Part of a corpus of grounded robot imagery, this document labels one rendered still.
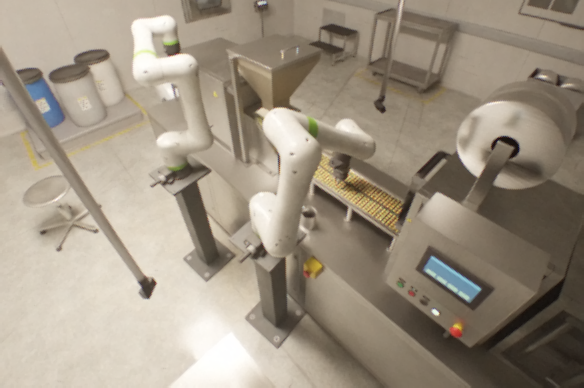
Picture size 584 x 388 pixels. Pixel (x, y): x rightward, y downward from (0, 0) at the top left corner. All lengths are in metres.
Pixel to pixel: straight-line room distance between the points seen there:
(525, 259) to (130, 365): 2.14
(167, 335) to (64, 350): 0.66
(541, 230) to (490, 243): 0.25
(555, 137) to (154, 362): 2.25
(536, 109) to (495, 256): 0.40
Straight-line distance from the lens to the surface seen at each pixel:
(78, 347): 2.56
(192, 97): 1.54
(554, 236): 1.21
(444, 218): 0.99
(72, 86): 4.01
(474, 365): 1.49
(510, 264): 0.98
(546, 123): 1.00
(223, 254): 2.49
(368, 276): 1.49
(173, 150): 1.67
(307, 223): 1.56
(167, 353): 2.29
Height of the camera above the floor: 2.08
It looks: 42 degrees down
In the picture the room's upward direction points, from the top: straight up
